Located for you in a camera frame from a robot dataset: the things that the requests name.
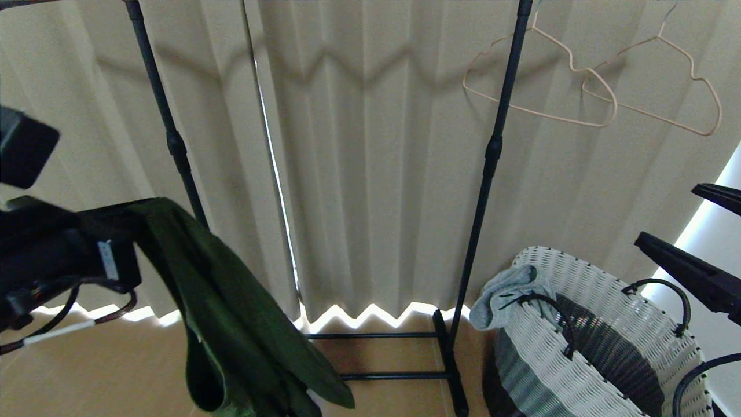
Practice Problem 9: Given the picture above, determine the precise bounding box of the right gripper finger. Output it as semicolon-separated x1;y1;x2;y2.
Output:
692;183;741;217
634;232;741;325

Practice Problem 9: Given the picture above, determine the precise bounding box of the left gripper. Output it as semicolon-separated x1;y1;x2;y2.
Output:
55;200;144;294

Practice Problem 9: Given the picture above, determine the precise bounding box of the pink clothes hanger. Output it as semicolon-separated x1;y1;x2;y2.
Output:
581;0;723;137
463;9;618;129

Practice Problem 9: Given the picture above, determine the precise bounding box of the green long-sleeved shirt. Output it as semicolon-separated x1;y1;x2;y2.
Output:
129;197;355;417

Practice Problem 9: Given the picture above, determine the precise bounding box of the white laundry basket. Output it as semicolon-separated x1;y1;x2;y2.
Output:
483;246;716;417

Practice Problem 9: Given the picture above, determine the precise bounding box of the black clothes rack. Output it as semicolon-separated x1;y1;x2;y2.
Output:
123;0;534;417

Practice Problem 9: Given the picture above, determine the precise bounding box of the blue-grey garment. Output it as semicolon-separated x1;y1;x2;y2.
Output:
469;265;559;331

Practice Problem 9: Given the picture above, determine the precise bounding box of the beige curtain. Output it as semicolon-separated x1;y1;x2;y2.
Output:
0;0;741;325

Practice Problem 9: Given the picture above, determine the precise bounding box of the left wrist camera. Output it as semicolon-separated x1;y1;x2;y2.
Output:
0;106;61;189

